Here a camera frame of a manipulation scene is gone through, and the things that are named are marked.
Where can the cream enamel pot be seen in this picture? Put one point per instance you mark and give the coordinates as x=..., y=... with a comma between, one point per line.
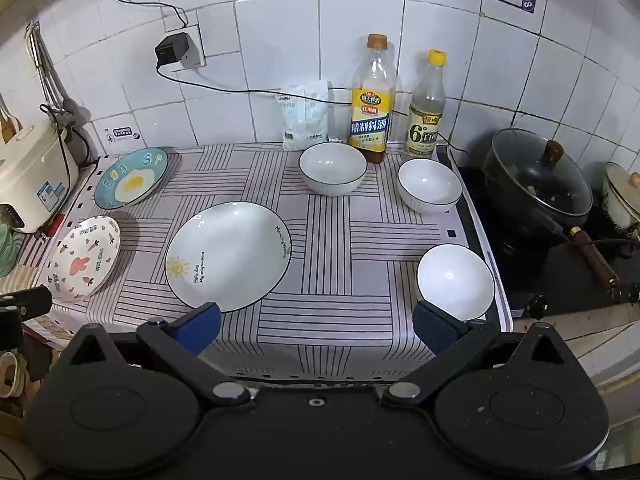
x=620, y=200

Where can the large white sun print plate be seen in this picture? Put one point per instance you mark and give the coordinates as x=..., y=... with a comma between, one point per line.
x=230, y=255

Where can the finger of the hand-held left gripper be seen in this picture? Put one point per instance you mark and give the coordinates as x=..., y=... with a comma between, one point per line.
x=27, y=302

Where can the striped tablecloth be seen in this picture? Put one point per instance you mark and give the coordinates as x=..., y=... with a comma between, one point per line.
x=350, y=260

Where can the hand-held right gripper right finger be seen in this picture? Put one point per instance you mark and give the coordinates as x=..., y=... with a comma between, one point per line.
x=434, y=327

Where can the glass wok lid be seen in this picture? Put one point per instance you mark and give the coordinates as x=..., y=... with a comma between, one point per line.
x=535, y=180

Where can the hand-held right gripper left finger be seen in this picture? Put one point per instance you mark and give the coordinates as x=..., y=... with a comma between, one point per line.
x=200, y=325

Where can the black power adapter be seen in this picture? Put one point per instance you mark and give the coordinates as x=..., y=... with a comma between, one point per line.
x=172, y=49

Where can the white bowl with dark rim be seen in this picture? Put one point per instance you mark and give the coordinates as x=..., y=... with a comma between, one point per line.
x=332, y=165
x=430, y=185
x=455, y=277

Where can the black stove knob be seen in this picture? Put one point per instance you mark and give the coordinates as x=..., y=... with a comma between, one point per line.
x=537, y=305

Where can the cooking wine bottle yellow label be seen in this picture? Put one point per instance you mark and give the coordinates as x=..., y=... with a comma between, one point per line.
x=371, y=120

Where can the clear vinegar bottle yellow cap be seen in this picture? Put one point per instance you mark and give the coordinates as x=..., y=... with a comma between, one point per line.
x=424, y=130

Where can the white wall socket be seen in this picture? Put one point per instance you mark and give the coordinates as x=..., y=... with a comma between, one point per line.
x=197, y=55

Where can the small white wall sticker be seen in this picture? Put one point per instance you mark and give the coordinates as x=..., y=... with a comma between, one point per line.
x=122, y=134

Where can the pink carrot print plate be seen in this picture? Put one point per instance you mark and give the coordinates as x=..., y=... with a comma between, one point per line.
x=80, y=260

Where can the hanging metal utensils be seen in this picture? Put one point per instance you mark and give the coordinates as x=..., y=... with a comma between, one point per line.
x=45, y=75

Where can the black pot with glass lid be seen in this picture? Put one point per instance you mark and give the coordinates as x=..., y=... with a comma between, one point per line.
x=520, y=225

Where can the cream rice cooker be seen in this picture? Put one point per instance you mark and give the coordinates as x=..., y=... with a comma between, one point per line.
x=35, y=175

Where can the blue fried egg plate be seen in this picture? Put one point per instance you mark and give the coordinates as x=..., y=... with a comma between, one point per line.
x=132, y=182

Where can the white salt bag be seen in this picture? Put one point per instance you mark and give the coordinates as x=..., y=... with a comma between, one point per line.
x=305, y=115

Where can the black stove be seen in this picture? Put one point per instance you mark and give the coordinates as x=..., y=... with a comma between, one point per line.
x=550, y=270

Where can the green ribbed container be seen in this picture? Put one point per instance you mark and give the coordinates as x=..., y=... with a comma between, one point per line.
x=6, y=250

